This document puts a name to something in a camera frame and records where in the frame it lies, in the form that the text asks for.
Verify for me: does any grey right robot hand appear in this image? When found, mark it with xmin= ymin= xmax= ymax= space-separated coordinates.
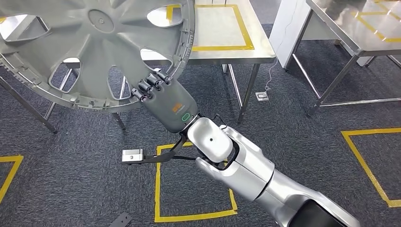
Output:
xmin=131 ymin=70 xmax=199 ymax=134

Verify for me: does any silver wheel hubcap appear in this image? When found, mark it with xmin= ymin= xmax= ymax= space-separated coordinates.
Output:
xmin=0 ymin=0 xmax=196 ymax=114

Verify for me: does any steel workbench table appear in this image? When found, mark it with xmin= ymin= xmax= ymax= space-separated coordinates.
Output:
xmin=44 ymin=0 xmax=277 ymax=131
xmin=305 ymin=0 xmax=401 ymax=117
xmin=0 ymin=14 xmax=59 ymax=135

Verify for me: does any black flat plate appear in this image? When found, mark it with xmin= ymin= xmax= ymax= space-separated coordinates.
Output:
xmin=109 ymin=212 xmax=133 ymax=227

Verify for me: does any white partition panel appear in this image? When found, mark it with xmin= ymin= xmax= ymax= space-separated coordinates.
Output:
xmin=269 ymin=0 xmax=314 ymax=70

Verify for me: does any yellow table tape rectangle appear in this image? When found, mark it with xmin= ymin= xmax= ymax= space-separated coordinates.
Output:
xmin=350 ymin=0 xmax=401 ymax=43

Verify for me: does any black camera bracket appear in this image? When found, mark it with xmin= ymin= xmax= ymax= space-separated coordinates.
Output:
xmin=121 ymin=134 xmax=196 ymax=165

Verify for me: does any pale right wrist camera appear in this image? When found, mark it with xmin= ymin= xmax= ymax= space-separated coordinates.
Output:
xmin=121 ymin=149 xmax=145 ymax=163

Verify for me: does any white floor cable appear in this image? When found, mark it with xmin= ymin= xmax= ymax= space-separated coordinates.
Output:
xmin=264 ymin=58 xmax=279 ymax=92

